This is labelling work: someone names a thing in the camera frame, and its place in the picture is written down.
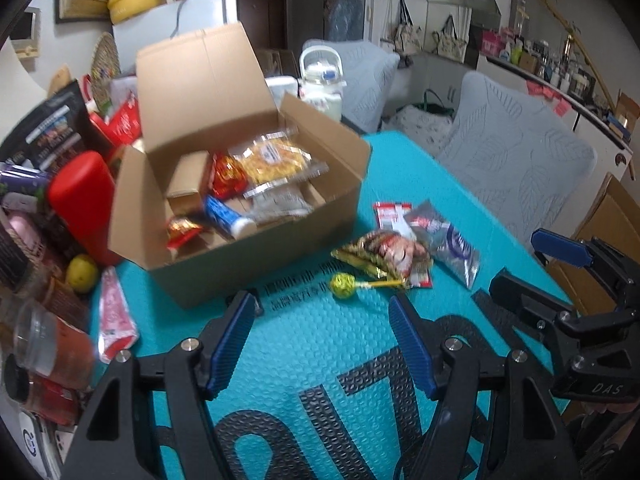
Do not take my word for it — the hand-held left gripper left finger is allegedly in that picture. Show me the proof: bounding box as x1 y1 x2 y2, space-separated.
60 290 258 480

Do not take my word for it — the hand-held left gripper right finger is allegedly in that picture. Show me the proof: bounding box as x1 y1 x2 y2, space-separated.
387 294 576 480

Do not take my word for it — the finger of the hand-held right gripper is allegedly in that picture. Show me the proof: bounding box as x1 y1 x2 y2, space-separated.
531 228 598 267
489 269 576 361

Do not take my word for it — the red gold small packet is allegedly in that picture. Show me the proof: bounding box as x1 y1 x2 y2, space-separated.
165 214 208 253

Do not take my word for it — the small brown carton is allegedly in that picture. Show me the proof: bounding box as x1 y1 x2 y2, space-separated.
166 150 211 216

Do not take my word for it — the yellow snack packet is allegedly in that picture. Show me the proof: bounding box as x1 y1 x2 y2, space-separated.
227 130 328 196

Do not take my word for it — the clear packet of grey snacks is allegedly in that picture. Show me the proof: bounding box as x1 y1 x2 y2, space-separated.
247 185 313 223

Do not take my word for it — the large brown cardboard box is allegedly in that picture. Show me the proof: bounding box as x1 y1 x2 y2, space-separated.
545 172 640 311

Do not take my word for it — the red white small packet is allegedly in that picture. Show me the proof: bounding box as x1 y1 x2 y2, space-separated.
407 260 433 288
374 201 413 233

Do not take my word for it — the silver blue snack packet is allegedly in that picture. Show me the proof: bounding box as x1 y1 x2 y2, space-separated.
404 200 482 289

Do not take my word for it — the yellow green lollipop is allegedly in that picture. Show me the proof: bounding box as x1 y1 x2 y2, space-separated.
329 272 408 300

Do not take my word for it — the teal bubble mat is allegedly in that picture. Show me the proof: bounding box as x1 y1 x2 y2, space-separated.
87 130 581 480

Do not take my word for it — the gold red snack packet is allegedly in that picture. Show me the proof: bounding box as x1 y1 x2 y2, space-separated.
331 230 433 288

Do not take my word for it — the large grey chair cushion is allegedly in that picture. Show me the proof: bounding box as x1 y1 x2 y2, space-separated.
435 71 598 261

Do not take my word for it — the red white triangular packet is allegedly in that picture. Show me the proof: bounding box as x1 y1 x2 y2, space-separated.
97 266 140 365

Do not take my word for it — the blue white tube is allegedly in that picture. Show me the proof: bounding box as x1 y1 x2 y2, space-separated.
202 195 258 238

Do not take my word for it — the small cardboard box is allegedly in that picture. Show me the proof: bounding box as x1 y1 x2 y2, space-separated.
607 91 640 136

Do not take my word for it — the pink cloth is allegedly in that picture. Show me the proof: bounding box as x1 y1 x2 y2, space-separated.
525 80 571 116

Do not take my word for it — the yellow lemon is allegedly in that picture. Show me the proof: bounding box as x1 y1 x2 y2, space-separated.
66 254 100 293

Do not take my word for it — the patterned white pillow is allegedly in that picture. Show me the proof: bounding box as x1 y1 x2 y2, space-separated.
387 105 456 153

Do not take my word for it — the green bag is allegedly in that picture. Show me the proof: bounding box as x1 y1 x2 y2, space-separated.
422 87 461 116

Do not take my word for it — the row of bottles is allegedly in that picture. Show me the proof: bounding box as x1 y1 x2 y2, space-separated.
482 25 616 101

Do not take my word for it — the jar with black lid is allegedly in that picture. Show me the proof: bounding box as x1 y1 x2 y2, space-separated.
2 355 83 426

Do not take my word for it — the red canister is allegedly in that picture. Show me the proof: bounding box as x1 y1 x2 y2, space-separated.
47 151 123 267

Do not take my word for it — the clear jar with dark label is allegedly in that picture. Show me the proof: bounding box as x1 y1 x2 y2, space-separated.
0 210 66 291

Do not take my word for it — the white round device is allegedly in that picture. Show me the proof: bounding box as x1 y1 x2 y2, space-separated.
17 410 56 476

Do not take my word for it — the red gift bag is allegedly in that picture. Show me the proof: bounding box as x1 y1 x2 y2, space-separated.
87 92 143 148

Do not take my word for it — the printed tote bag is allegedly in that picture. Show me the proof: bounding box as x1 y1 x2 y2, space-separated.
392 0 423 56

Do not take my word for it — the white plastic container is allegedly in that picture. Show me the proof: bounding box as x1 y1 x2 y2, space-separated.
265 76 301 101

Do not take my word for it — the purple packet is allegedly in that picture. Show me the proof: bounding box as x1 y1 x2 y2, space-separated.
0 162 53 196

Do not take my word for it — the white thermos jug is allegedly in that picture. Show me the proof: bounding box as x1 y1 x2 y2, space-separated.
298 45 346 122

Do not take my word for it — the black snack bag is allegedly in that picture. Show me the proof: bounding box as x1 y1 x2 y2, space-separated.
0 80 108 171

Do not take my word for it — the woven fan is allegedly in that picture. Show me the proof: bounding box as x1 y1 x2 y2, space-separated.
90 31 121 111

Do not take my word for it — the wooden board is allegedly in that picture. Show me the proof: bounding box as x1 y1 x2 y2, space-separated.
47 65 73 96

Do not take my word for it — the blue bubble wrap bag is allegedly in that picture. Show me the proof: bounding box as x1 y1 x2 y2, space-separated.
325 0 366 43

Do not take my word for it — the white fridge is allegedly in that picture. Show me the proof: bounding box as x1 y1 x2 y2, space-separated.
111 0 238 61

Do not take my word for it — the brown door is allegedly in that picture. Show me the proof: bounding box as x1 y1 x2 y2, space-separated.
235 0 291 51

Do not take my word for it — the beige intercom panel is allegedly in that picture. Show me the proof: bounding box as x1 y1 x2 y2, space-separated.
9 7 42 61

